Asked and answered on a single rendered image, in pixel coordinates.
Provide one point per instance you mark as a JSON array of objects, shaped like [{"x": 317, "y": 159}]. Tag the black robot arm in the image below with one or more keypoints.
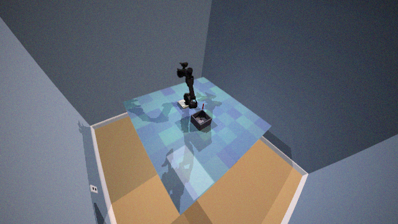
[{"x": 188, "y": 97}]

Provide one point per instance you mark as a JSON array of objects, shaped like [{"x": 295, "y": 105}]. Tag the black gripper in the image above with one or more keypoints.
[{"x": 184, "y": 64}]

